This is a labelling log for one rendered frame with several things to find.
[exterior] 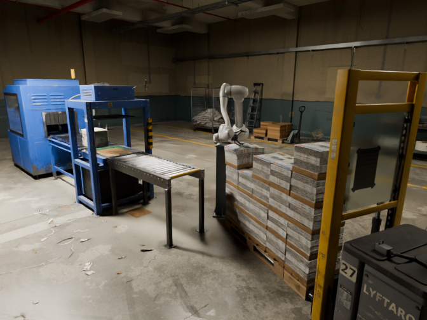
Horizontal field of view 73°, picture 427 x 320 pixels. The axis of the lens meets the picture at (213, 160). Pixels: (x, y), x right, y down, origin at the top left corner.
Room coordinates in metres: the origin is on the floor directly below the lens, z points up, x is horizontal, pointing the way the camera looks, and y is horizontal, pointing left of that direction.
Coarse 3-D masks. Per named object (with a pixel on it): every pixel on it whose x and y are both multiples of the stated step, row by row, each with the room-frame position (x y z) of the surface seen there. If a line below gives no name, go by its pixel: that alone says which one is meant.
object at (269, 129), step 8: (256, 128) 9.84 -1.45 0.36; (264, 128) 9.85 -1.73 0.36; (272, 128) 9.32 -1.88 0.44; (280, 128) 9.15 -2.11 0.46; (288, 128) 9.49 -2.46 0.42; (256, 136) 9.70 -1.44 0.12; (264, 136) 9.50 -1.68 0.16; (272, 136) 9.29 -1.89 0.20; (280, 136) 9.14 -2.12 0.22; (288, 136) 9.51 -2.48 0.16
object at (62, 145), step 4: (64, 136) 5.52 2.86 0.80; (68, 136) 5.52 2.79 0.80; (80, 136) 5.53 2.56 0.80; (48, 140) 5.31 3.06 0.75; (52, 140) 5.21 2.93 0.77; (56, 140) 5.09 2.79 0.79; (60, 140) 5.06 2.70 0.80; (80, 140) 5.07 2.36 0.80; (52, 144) 5.18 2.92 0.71; (56, 144) 5.16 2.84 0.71; (60, 144) 5.00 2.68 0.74; (64, 144) 4.75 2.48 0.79; (80, 144) 4.73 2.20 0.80; (112, 144) 4.75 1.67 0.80; (116, 144) 4.80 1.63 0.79; (60, 148) 4.86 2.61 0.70; (64, 148) 4.86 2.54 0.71; (68, 148) 4.77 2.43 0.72; (80, 148) 4.48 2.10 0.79; (80, 152) 4.32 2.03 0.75
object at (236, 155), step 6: (234, 144) 3.46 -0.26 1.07; (228, 150) 3.34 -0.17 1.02; (234, 150) 3.20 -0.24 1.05; (240, 150) 3.19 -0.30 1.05; (246, 150) 3.23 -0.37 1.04; (228, 156) 3.36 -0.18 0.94; (234, 156) 3.22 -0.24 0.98; (240, 156) 3.20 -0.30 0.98; (246, 156) 3.23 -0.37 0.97; (234, 162) 3.24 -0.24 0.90; (240, 162) 3.20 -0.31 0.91; (246, 162) 3.24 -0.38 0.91
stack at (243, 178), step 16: (240, 176) 3.10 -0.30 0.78; (240, 192) 3.08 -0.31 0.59; (256, 192) 2.81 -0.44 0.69; (272, 192) 2.58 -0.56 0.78; (256, 208) 2.79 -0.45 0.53; (288, 208) 2.36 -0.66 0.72; (240, 224) 3.06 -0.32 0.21; (256, 224) 2.79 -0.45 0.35; (272, 224) 2.54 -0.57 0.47; (240, 240) 3.05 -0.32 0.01; (272, 240) 2.53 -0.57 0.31
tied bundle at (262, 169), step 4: (256, 160) 2.83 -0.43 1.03; (260, 160) 2.78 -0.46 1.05; (256, 164) 2.83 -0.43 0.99; (260, 164) 2.78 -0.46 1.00; (264, 164) 2.71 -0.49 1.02; (268, 164) 2.66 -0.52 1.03; (256, 168) 2.83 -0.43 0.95; (260, 168) 2.78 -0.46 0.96; (264, 168) 2.71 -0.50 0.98; (268, 168) 2.65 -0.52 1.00; (256, 172) 2.82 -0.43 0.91; (260, 172) 2.77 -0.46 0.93; (264, 172) 2.70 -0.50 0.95; (268, 172) 2.66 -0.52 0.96; (260, 176) 2.76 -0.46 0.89; (264, 176) 2.70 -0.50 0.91; (268, 176) 2.65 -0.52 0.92; (268, 180) 2.64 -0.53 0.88
